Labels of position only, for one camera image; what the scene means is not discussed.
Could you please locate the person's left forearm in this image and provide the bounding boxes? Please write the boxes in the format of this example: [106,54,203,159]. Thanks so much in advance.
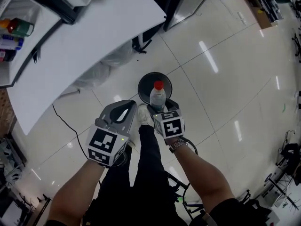
[48,160,106,223]

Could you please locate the silver wristwatch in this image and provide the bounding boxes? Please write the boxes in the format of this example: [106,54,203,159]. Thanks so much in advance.
[169,137,189,153]

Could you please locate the clear bottle with red cap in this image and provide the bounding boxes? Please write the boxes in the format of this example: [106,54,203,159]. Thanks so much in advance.
[149,80,166,114]

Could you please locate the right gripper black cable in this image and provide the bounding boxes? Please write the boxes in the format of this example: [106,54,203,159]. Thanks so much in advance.
[181,137,199,155]

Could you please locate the person's right forearm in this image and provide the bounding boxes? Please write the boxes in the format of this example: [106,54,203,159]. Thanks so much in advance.
[168,137,236,211]

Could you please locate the black floor cable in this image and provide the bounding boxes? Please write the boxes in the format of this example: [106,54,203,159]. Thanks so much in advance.
[51,104,90,160]

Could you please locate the black waist harness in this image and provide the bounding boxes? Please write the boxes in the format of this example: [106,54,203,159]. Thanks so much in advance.
[164,170,205,221]

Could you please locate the silver drink can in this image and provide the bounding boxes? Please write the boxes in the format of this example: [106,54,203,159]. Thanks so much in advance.
[0,34,24,51]

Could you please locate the dark cola bottle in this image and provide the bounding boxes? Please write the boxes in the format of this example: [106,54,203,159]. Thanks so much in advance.
[0,48,17,63]

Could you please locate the person's black trousers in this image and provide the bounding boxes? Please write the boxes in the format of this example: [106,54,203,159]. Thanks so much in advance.
[101,123,176,226]

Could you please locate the cardboard box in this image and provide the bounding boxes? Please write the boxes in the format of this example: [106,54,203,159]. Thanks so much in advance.
[243,0,285,30]

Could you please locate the orange capped drink bottle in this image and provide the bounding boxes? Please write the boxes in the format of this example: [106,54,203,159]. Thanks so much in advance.
[0,17,35,37]

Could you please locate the white table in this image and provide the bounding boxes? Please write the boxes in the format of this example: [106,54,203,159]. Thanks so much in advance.
[6,0,167,136]

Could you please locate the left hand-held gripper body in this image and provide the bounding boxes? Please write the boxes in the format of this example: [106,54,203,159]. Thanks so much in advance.
[86,116,131,168]

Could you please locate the grey metal rack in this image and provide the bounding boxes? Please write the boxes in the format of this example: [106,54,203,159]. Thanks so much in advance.
[0,135,27,193]

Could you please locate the black office chair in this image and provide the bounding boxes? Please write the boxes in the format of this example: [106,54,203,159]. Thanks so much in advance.
[291,26,301,63]

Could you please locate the person's black shirt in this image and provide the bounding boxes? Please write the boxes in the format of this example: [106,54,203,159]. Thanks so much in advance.
[209,196,273,226]

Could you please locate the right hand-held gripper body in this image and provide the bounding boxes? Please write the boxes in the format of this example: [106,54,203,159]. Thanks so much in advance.
[152,109,187,140]

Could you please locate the white wire fridge shelf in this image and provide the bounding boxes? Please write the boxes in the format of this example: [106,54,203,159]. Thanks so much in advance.
[0,0,42,21]

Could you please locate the black round waste bin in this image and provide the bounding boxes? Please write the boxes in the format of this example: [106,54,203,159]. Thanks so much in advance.
[137,72,173,106]

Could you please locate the black mini fridge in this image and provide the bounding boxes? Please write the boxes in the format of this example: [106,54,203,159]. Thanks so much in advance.
[0,0,64,89]

